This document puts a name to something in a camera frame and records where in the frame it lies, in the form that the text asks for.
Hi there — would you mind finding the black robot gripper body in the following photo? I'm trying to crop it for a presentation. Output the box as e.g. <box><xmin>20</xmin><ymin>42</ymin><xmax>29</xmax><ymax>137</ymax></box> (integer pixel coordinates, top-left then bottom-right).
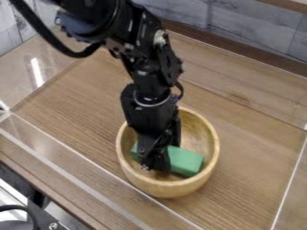
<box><xmin>119</xmin><ymin>83</ymin><xmax>183</xmax><ymax>170</ymax></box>

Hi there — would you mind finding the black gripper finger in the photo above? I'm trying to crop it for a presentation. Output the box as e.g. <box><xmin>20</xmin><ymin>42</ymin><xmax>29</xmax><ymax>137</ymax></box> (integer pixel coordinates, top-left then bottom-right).
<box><xmin>167</xmin><ymin>113</ymin><xmax>181</xmax><ymax>146</ymax></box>
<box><xmin>140</xmin><ymin>146</ymin><xmax>171</xmax><ymax>173</ymax></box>

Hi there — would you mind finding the wooden oval bowl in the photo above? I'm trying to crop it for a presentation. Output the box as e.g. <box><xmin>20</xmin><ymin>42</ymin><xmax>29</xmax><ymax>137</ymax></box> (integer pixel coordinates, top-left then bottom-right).
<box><xmin>115</xmin><ymin>107</ymin><xmax>220</xmax><ymax>199</ymax></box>

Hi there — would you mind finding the green rectangular block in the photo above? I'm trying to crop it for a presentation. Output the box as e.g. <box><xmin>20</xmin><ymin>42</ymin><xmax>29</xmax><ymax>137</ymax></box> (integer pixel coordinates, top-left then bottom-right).
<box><xmin>131</xmin><ymin>144</ymin><xmax>205</xmax><ymax>178</ymax></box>

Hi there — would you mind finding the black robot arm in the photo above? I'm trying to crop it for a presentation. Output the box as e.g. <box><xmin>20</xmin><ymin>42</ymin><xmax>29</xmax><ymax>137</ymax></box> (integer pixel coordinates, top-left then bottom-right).
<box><xmin>8</xmin><ymin>0</ymin><xmax>183</xmax><ymax>172</ymax></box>

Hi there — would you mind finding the clear acrylic enclosure wall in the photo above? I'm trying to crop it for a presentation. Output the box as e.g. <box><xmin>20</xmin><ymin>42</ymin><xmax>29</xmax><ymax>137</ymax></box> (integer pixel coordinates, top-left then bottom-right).
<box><xmin>0</xmin><ymin>4</ymin><xmax>307</xmax><ymax>230</ymax></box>

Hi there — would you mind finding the black metal bracket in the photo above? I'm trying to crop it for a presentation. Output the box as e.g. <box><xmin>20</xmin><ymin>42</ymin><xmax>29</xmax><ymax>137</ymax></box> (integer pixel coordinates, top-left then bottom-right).
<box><xmin>28</xmin><ymin>200</ymin><xmax>77</xmax><ymax>230</ymax></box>

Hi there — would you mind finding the black cable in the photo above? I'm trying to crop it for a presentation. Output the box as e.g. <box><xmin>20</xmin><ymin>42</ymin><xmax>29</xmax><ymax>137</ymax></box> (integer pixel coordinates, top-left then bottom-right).
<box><xmin>0</xmin><ymin>205</ymin><xmax>35</xmax><ymax>224</ymax></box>

